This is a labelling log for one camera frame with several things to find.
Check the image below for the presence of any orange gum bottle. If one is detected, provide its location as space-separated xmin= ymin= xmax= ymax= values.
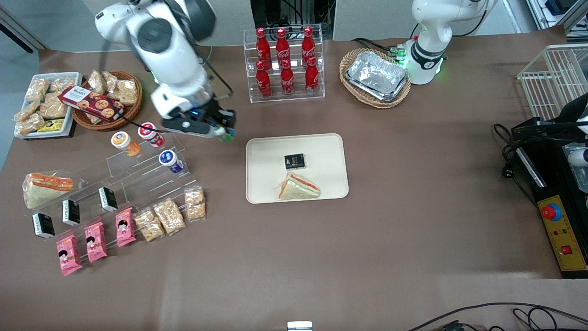
xmin=111 ymin=131 xmax=141 ymax=157

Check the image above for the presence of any cream plastic tray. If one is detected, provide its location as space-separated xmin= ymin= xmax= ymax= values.
xmin=246 ymin=133 xmax=349 ymax=204

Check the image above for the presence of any black power cable with plug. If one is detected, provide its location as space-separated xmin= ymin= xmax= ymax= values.
xmin=492 ymin=122 xmax=538 ymax=207

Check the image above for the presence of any white rectangular tray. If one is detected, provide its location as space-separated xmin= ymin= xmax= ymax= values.
xmin=14 ymin=72 xmax=84 ymax=139

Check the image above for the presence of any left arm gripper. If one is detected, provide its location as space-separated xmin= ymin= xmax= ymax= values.
xmin=512 ymin=92 xmax=588 ymax=168

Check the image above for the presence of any black equipment rack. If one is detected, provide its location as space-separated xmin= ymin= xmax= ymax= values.
xmin=250 ymin=0 xmax=337 ymax=40

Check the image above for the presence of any red emergency stop button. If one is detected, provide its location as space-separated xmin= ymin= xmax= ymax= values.
xmin=541 ymin=203 xmax=562 ymax=222

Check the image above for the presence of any dark red cookie box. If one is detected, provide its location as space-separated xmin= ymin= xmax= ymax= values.
xmin=58 ymin=85 xmax=125 ymax=123

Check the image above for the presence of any light wicker basket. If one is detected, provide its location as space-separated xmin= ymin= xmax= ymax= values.
xmin=339 ymin=48 xmax=412 ymax=109

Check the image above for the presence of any clear acrylic bottle rack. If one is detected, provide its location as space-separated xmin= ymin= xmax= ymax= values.
xmin=243 ymin=23 xmax=326 ymax=104

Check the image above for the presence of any white wire basket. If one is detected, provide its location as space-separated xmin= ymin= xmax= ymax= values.
xmin=516 ymin=44 xmax=588 ymax=121

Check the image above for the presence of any brown wicker basket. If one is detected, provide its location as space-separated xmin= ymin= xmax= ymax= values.
xmin=71 ymin=70 xmax=143 ymax=131

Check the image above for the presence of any yellow snack packet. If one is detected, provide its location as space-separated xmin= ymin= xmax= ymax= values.
xmin=36 ymin=118 xmax=65 ymax=133

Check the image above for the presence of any blue gum bottle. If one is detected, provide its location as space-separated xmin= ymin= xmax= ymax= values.
xmin=158 ymin=149 xmax=185 ymax=174

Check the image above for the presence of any looped black cable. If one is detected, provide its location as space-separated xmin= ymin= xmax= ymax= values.
xmin=512 ymin=307 xmax=588 ymax=331

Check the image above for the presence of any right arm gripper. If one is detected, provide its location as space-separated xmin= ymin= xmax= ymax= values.
xmin=160 ymin=110 xmax=237 ymax=139

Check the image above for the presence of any red gum bottle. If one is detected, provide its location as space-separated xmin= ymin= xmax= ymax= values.
xmin=137 ymin=122 xmax=165 ymax=148

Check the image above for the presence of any long black cable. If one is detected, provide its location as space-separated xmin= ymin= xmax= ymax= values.
xmin=408 ymin=302 xmax=588 ymax=331

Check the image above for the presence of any small black white box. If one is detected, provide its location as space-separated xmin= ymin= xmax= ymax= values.
xmin=98 ymin=186 xmax=119 ymax=213
xmin=62 ymin=199 xmax=81 ymax=227
xmin=32 ymin=212 xmax=56 ymax=240

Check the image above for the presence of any wrapped triangle sandwich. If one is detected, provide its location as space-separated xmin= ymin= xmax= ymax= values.
xmin=277 ymin=172 xmax=321 ymax=201
xmin=23 ymin=172 xmax=74 ymax=210

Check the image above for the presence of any stack of foil trays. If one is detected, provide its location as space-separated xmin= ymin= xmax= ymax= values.
xmin=345 ymin=51 xmax=410 ymax=103

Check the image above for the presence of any clear rice cracker packet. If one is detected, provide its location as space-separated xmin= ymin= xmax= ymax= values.
xmin=48 ymin=77 xmax=77 ymax=93
xmin=88 ymin=69 xmax=109 ymax=95
xmin=184 ymin=186 xmax=206 ymax=222
xmin=40 ymin=94 xmax=69 ymax=120
xmin=153 ymin=197 xmax=187 ymax=236
xmin=14 ymin=101 xmax=42 ymax=123
xmin=134 ymin=207 xmax=165 ymax=243
xmin=109 ymin=79 xmax=139 ymax=106
xmin=101 ymin=71 xmax=121 ymax=92
xmin=16 ymin=112 xmax=46 ymax=134
xmin=25 ymin=78 xmax=50 ymax=103

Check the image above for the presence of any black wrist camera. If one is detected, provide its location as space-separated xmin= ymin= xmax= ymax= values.
xmin=198 ymin=99 xmax=223 ymax=122

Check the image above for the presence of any black yellow control box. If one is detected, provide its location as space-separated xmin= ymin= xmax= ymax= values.
xmin=514 ymin=136 xmax=588 ymax=280

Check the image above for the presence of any red cola bottle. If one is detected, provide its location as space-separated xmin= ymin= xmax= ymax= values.
xmin=255 ymin=27 xmax=272 ymax=69
xmin=305 ymin=56 xmax=320 ymax=96
xmin=301 ymin=26 xmax=317 ymax=66
xmin=255 ymin=60 xmax=273 ymax=100
xmin=280 ymin=59 xmax=295 ymax=97
xmin=275 ymin=28 xmax=291 ymax=68

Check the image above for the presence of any clear acrylic stepped stand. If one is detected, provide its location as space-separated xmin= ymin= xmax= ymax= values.
xmin=27 ymin=131 xmax=199 ymax=241

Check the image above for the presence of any pink snack packet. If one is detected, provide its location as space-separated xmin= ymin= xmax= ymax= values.
xmin=56 ymin=233 xmax=84 ymax=277
xmin=115 ymin=207 xmax=137 ymax=248
xmin=84 ymin=221 xmax=108 ymax=264

